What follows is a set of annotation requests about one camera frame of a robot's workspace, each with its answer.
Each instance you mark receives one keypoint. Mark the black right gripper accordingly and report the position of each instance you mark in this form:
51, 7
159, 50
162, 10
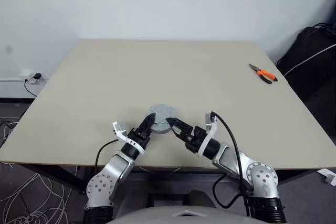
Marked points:
195, 138

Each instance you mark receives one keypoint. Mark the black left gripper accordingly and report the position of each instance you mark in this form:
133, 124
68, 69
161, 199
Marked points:
139, 138

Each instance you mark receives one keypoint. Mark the silver motor cover circuit board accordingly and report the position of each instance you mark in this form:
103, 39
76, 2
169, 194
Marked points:
164, 110

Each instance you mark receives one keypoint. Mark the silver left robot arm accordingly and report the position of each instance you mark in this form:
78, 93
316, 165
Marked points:
115, 167

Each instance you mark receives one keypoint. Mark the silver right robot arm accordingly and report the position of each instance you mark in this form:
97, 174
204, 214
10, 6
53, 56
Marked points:
228, 157

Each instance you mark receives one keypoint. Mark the grey robot torso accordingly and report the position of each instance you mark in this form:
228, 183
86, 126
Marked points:
157, 216

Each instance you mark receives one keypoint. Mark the black power adapter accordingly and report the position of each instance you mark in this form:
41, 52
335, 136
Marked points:
37, 76

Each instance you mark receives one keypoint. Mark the white power strip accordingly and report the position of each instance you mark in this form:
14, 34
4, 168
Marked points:
31, 81

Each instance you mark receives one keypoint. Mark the black bag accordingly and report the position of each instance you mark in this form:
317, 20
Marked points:
309, 58

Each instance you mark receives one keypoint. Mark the white plastic part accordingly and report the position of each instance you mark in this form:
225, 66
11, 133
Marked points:
328, 176

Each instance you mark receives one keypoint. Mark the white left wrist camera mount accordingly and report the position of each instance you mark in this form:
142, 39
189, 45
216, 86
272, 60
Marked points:
122, 132

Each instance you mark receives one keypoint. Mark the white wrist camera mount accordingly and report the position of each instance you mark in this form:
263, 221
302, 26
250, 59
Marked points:
122, 132
208, 122

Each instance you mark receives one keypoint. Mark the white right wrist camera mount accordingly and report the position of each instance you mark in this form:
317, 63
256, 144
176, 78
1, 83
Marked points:
208, 122

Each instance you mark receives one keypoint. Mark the black table frame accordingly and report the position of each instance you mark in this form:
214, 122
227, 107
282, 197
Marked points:
65, 179

